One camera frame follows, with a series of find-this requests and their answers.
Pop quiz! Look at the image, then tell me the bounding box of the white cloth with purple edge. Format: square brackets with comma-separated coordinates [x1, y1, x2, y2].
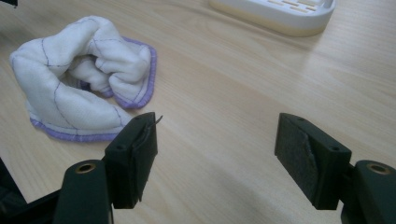
[8, 15, 158, 143]

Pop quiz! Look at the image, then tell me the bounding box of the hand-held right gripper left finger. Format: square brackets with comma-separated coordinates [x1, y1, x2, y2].
[104, 111, 159, 210]

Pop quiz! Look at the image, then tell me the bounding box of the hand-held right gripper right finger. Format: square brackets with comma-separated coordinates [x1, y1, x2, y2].
[274, 112, 352, 211]

